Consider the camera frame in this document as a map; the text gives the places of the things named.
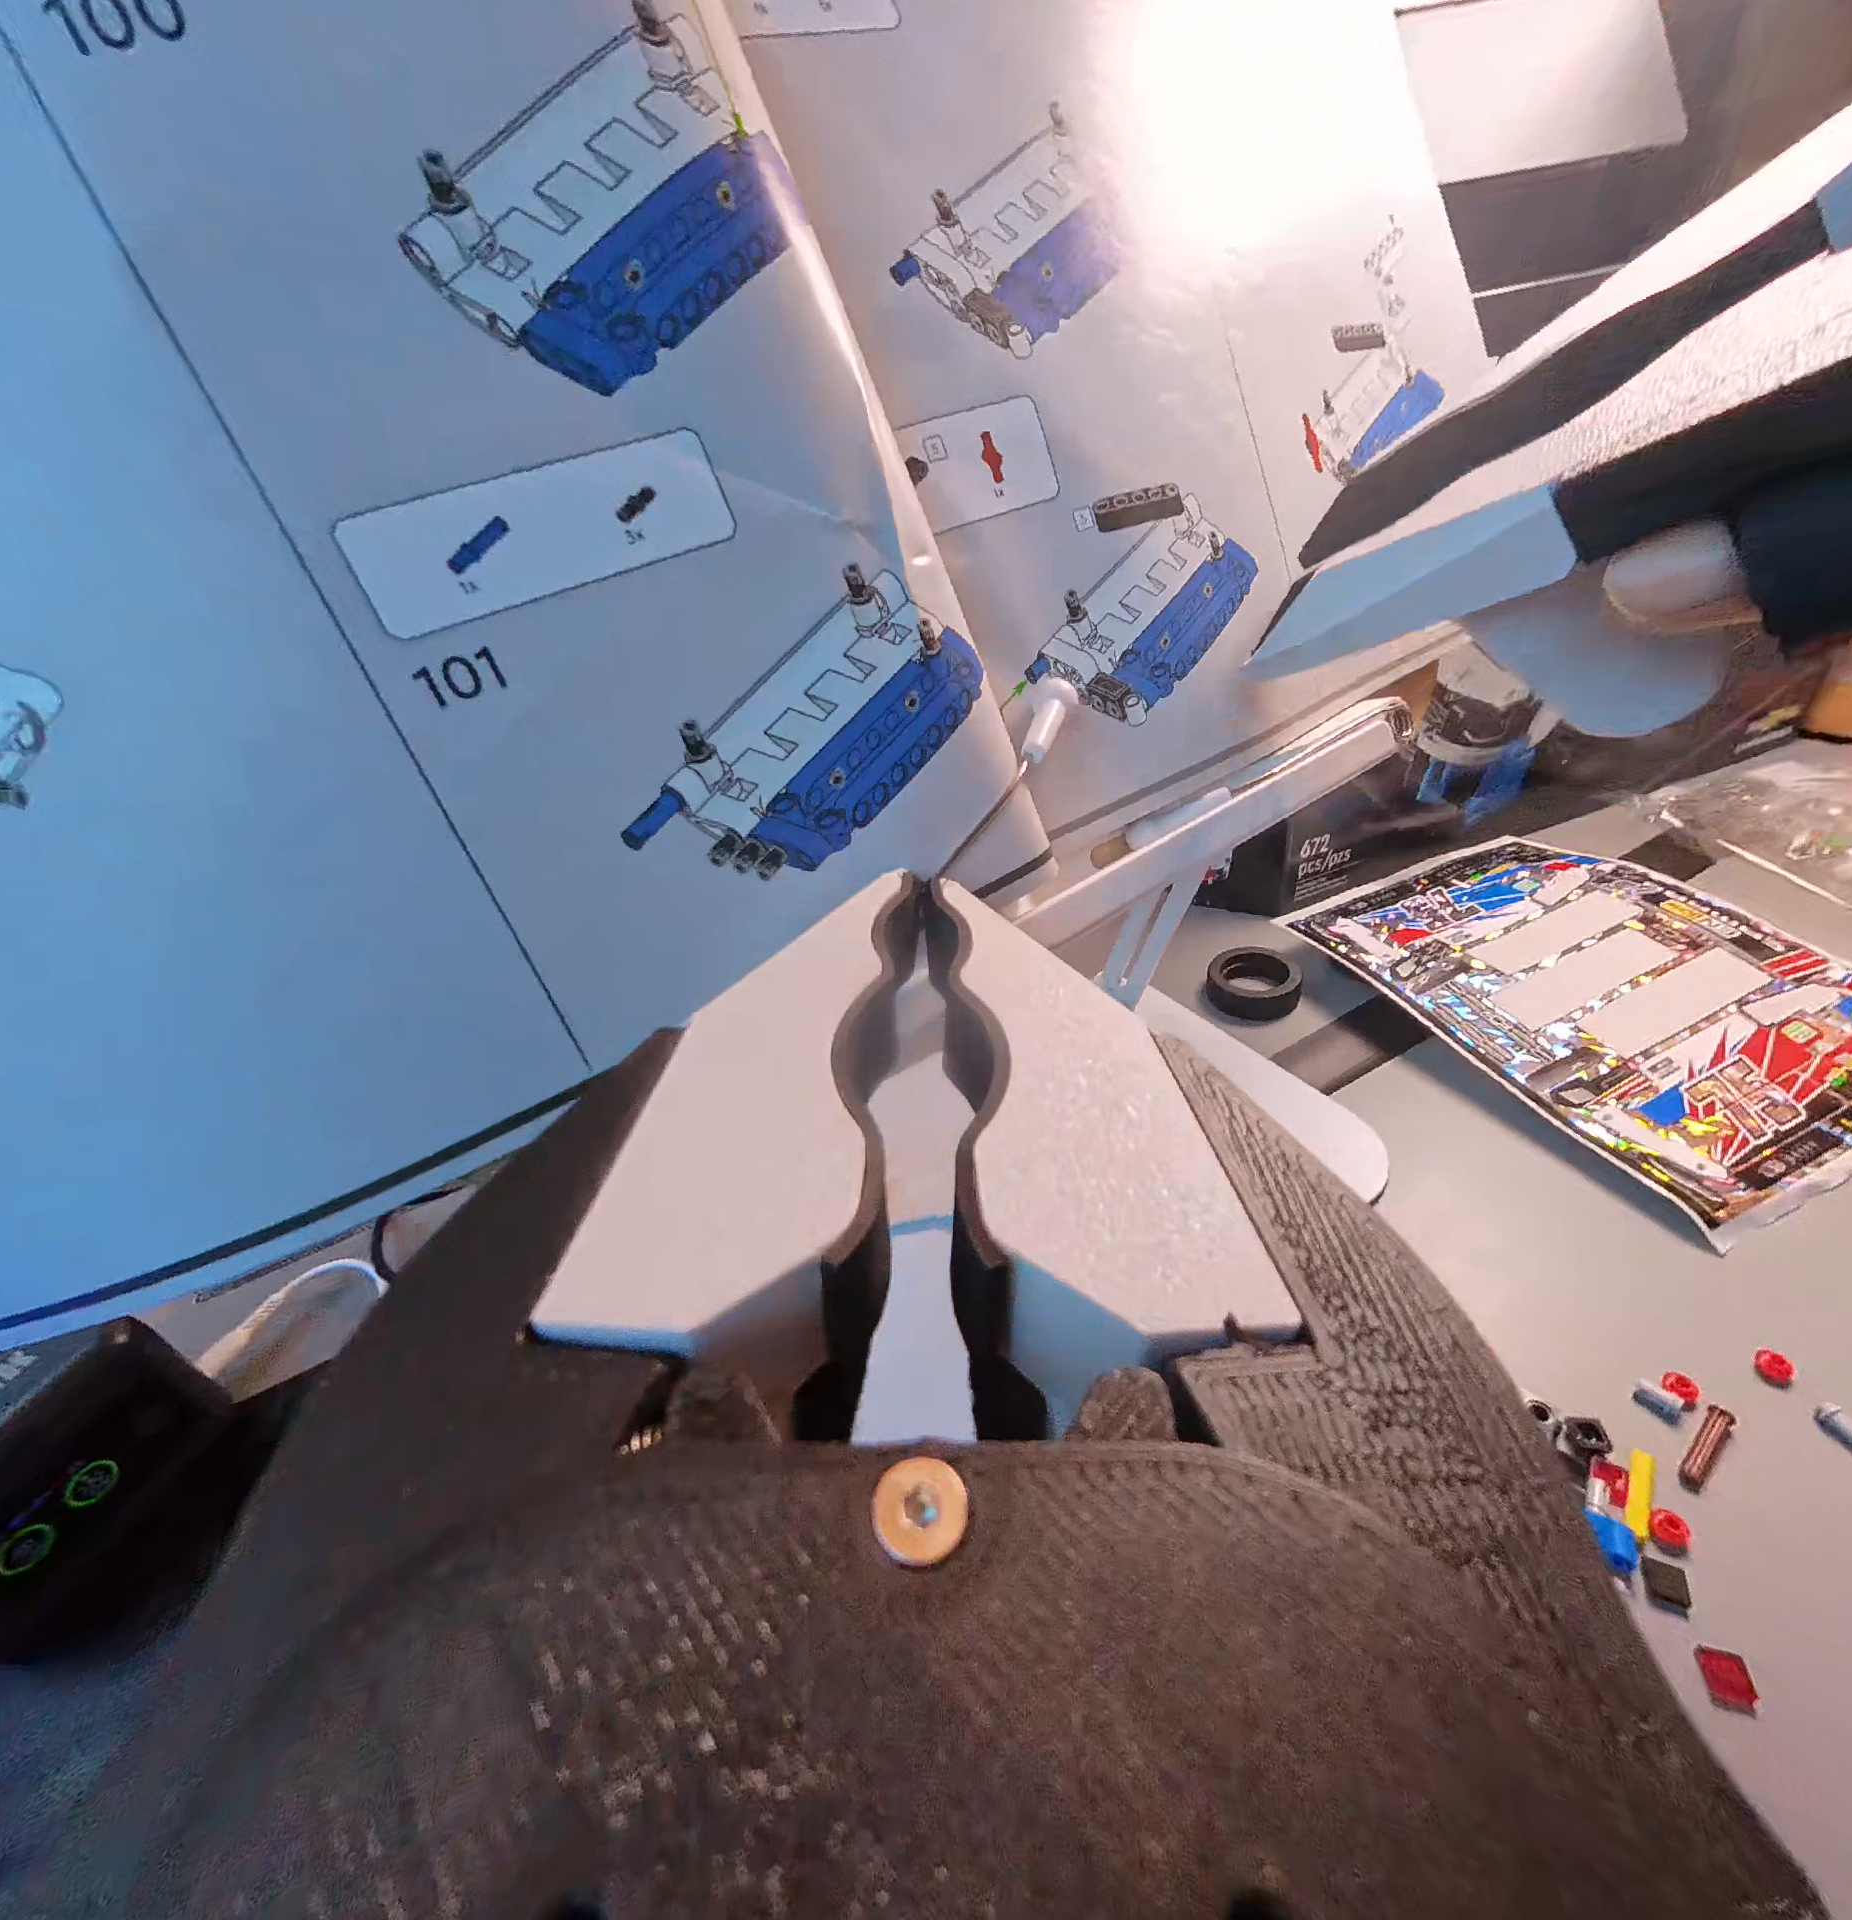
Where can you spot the clear plastic bags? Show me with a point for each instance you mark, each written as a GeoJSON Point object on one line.
{"type": "Point", "coordinates": [1783, 824]}

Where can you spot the black lego box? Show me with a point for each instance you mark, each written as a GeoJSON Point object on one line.
{"type": "Point", "coordinates": [1323, 888]}

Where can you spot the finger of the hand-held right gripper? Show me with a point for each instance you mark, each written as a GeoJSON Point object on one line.
{"type": "Point", "coordinates": [1766, 210]}
{"type": "Point", "coordinates": [1436, 568]}

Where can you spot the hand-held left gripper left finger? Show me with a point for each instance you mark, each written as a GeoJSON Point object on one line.
{"type": "Point", "coordinates": [718, 1183]}

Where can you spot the holographic sticker sheet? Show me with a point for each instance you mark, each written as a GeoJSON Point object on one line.
{"type": "Point", "coordinates": [1617, 1005]}

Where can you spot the pile of mixed lego pieces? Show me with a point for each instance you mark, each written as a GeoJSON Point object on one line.
{"type": "Point", "coordinates": [1607, 1499]}

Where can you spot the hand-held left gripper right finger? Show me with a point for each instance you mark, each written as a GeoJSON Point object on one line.
{"type": "Point", "coordinates": [1121, 1183]}

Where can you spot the person's right hand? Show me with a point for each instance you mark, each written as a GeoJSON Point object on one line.
{"type": "Point", "coordinates": [1677, 577]}

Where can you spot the dark red lego tile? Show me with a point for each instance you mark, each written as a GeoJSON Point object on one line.
{"type": "Point", "coordinates": [1724, 1678]}

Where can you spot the brown lego axle piece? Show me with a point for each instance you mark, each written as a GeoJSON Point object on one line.
{"type": "Point", "coordinates": [1707, 1448]}

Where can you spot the lego instruction booklet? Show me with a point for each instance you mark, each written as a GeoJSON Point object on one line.
{"type": "Point", "coordinates": [265, 900]}

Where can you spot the small black lego tyre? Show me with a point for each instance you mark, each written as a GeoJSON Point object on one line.
{"type": "Point", "coordinates": [1252, 983]}

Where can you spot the black device with green lights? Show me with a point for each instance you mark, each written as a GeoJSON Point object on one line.
{"type": "Point", "coordinates": [71, 1471]}

